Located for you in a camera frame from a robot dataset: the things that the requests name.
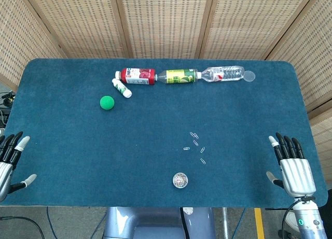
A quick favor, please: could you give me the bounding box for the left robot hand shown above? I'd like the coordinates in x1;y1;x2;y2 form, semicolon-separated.
0;131;37;202

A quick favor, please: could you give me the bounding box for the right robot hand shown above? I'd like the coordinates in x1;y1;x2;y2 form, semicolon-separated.
266;132;317;198

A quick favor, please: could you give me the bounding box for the round tin of clips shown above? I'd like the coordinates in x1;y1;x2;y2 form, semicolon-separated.
172;172;189;189

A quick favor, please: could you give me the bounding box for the woven folding screen panel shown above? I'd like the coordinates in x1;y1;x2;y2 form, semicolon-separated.
114;0;216;60
0;0;67;93
199;0;324;60
264;0;332;114
308;114;332;185
22;0;133;60

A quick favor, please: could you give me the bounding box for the metal table leg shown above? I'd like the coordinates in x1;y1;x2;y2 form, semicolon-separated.
222;207;230;239

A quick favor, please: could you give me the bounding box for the green foam ball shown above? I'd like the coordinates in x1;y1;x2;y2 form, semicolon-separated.
100;95;115;111

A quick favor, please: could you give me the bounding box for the clear water bottle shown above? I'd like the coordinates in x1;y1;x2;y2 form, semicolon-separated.
201;65;246;82

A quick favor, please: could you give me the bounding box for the small white green bottle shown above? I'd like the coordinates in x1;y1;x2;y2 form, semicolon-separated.
111;78;133;99

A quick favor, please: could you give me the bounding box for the blue grey robot torso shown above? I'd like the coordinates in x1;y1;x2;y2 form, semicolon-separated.
103;206;216;239

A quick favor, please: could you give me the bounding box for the blue felt table cover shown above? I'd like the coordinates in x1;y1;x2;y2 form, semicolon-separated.
0;58;329;208

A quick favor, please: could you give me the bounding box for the green yellow tea bottle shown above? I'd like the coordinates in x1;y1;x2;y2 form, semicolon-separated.
155;68;202;85

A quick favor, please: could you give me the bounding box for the red juice bottle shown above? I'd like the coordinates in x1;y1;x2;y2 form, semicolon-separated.
115;67;156;86

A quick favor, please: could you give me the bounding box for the black right hand cable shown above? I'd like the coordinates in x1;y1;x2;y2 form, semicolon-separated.
281;197;307;239

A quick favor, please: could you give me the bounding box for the blue cable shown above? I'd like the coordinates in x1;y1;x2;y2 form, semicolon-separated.
46;207;57;239

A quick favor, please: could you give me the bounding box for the black device with cables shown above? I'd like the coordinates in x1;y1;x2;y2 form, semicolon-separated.
0;91;17;128

